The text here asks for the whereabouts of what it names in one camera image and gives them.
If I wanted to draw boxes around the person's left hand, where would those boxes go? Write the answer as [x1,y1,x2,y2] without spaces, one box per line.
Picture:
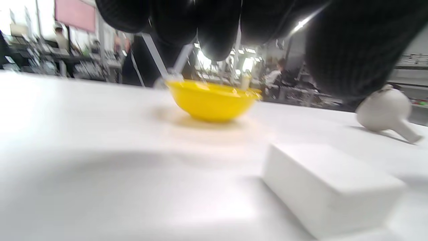
[95,0,428,104]

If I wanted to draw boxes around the yellow plastic bowl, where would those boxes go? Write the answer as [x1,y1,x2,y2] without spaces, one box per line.
[166,79,262,122]

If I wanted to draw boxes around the grey plastic funnel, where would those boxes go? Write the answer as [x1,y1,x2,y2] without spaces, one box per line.
[355,84,423,144]

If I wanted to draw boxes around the black office chair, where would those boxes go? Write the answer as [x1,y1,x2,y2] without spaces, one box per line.
[121,32,196,88]

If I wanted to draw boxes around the white square jar lid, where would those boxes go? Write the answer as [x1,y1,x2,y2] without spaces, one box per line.
[261,143,407,239]

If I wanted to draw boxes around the pink wall board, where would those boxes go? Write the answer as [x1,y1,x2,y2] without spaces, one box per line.
[55,0,97,24]

